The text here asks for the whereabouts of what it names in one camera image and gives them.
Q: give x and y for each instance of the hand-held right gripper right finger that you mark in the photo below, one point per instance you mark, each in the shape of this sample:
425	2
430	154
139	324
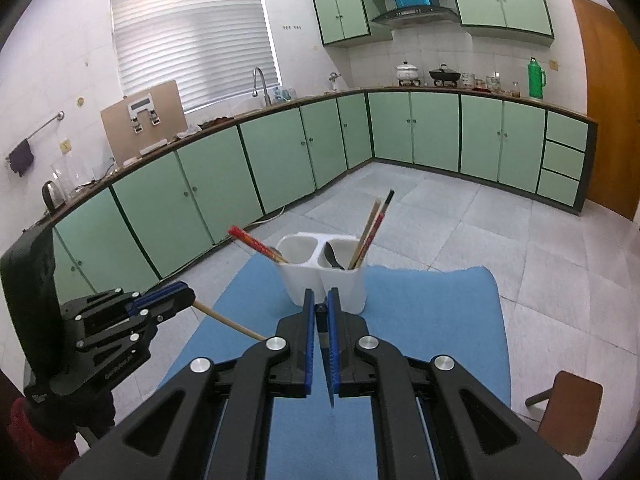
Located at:
334	345

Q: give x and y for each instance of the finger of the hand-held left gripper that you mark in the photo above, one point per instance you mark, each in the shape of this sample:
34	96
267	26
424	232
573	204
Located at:
160	292
170	310

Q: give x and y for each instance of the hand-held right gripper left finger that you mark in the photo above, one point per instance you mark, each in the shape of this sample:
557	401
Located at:
310	340

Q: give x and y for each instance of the white two-compartment utensil holder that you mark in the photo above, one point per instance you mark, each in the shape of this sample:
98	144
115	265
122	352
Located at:
300	285

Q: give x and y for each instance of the wooden chopstick red patterned end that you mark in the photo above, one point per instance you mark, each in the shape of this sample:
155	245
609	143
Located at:
230	321
255	245
367	230

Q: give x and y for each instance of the black chopstick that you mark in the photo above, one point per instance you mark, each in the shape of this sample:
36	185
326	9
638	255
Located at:
382	215

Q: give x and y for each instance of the person's left forearm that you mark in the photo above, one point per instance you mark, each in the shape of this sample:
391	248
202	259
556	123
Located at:
35	425

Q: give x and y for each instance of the black spoon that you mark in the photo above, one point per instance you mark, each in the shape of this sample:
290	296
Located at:
332	255

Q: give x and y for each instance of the blue mat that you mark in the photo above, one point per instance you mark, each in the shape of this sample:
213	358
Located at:
440	320

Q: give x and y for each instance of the dark electric kettle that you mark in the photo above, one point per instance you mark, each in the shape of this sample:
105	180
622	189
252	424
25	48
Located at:
54	197

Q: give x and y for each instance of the green base cabinets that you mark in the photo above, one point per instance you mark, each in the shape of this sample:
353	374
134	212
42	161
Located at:
200	185

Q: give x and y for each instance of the clear pitcher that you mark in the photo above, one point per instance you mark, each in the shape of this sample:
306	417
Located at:
75	175

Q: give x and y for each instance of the dark cloth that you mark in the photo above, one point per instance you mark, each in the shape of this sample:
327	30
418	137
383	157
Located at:
21	157

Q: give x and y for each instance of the metal faucet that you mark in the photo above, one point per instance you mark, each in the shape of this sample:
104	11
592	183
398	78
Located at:
257	82

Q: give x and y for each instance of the clear glass cups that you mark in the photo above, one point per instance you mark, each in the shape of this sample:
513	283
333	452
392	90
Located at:
284	95

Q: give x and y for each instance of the brown wooden stool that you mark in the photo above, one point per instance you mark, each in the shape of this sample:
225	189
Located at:
570	410

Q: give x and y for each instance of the white window blind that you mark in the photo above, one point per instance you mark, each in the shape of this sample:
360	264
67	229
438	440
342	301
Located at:
195	40

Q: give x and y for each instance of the small lidded jar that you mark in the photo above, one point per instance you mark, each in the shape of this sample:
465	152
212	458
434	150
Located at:
334	82

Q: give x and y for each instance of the white pot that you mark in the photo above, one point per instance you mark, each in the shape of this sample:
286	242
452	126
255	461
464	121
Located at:
406	72

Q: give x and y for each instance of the black wok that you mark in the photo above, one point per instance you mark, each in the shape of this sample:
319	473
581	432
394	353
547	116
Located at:
445	76

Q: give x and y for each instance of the row of glass jars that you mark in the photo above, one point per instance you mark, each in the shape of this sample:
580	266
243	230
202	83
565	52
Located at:
492	82

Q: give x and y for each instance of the green thermos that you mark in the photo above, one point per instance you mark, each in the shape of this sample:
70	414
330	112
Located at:
536	80

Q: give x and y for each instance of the range hood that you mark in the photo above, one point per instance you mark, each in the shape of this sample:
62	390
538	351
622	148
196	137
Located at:
415	5

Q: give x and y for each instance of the brown wooden door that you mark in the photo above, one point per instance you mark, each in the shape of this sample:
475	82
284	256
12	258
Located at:
610	110

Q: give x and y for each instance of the white clip bracket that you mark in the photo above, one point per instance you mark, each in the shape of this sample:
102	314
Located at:
144	112

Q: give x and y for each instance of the metal towel rail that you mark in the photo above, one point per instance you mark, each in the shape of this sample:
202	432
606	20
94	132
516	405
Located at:
42	127

